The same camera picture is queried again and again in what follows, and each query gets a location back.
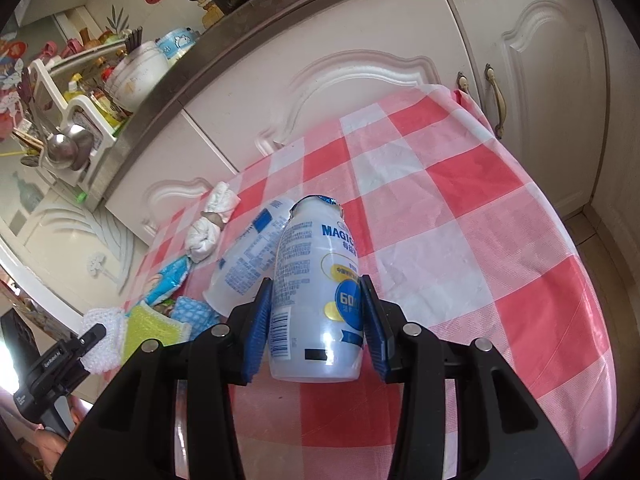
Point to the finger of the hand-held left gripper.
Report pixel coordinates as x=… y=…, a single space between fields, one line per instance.
x=90 y=336

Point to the blue snack wrapper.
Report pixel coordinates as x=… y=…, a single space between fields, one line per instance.
x=167 y=282

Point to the grey kitchen countertop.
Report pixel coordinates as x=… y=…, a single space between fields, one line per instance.
x=150 y=115

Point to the knotted white tissue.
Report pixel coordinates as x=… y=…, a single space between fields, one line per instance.
x=210 y=230

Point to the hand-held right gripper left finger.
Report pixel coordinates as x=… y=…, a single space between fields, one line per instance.
x=257 y=332

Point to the yellow sponge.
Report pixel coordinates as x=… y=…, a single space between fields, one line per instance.
x=145 y=327

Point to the red white checked tablecloth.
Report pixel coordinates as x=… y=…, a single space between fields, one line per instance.
x=440 y=220

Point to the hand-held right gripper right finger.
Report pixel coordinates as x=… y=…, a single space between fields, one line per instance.
x=375 y=332

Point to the white cabinet door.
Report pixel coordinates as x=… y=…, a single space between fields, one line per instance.
x=165 y=195
x=535 y=60
x=310 y=60

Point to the blue checked cloth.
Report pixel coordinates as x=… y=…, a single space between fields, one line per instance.
x=195 y=312

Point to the white knitted cloth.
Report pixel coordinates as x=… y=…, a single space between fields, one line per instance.
x=102 y=332

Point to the white plastic bottle blue label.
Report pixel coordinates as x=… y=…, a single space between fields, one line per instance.
x=247 y=265
x=315 y=280

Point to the white ceramic pot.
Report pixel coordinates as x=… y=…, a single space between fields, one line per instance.
x=137 y=72

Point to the white dish rack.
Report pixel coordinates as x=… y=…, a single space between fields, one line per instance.
x=70 y=105

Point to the white refrigerator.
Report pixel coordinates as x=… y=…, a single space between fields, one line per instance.
x=55 y=240

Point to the person's left hand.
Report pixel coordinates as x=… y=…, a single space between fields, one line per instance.
x=50 y=442

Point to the blue cartoon container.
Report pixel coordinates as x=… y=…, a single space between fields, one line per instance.
x=175 y=42

